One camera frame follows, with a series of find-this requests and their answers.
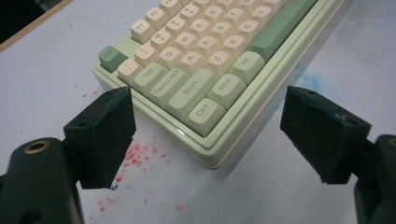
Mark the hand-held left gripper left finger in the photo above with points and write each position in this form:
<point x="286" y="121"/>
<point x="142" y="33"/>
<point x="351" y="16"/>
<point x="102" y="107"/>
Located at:
<point x="102" y="140"/>

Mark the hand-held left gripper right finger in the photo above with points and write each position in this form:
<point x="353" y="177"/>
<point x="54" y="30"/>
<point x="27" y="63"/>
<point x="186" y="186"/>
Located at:
<point x="320" y="137"/>

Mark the cream and green mechanical keyboard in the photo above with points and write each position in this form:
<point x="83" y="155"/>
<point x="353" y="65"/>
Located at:
<point x="224" y="74"/>

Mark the wooden table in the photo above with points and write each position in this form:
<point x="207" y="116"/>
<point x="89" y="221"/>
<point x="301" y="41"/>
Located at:
<point x="31" y="26"/>

